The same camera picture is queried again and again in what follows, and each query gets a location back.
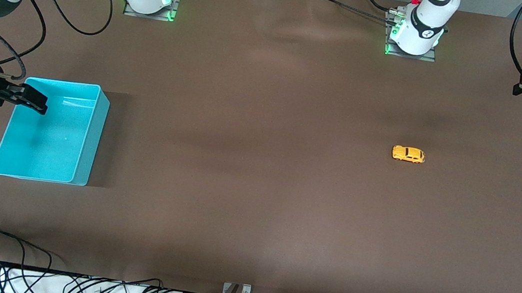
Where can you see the yellow beetle toy car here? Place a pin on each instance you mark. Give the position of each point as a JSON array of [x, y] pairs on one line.
[[408, 155]]

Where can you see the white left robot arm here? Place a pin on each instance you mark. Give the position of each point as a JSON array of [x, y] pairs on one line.
[[423, 26]]

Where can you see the turquoise plastic bin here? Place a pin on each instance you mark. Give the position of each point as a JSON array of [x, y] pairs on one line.
[[49, 149]]

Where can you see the brown table cover sheet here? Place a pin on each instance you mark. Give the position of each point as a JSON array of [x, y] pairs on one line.
[[258, 166]]

